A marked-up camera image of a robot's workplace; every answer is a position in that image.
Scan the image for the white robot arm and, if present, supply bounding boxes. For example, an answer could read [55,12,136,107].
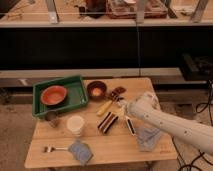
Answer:
[126,91,213,156]

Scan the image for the white paper cup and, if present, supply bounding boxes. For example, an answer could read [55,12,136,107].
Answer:
[66,115,85,135]

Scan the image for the small metal cup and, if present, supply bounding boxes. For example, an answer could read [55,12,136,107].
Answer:
[45,111,59,128]

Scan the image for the dark brown bowl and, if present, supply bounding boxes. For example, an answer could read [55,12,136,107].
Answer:
[87,81,107,100]

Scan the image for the brown chocolate piece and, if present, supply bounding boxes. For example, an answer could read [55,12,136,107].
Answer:
[110,87,126,100]

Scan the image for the green plastic tray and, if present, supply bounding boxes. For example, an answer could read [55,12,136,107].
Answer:
[32,75,89,119]

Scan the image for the orange bowl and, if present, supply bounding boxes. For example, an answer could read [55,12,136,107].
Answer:
[40,85,68,106]

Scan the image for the grey folded cloth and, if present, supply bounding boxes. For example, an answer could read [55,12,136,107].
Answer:
[137,126,162,152]

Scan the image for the blue sponge cloth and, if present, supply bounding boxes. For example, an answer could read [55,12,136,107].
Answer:
[68,140,93,166]

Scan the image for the metal fork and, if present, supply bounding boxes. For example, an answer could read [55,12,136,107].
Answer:
[44,146,68,153]

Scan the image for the black box on floor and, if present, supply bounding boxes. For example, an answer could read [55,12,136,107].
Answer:
[180,54,213,81]

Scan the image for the black cable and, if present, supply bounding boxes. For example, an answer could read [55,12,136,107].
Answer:
[171,79,213,171]

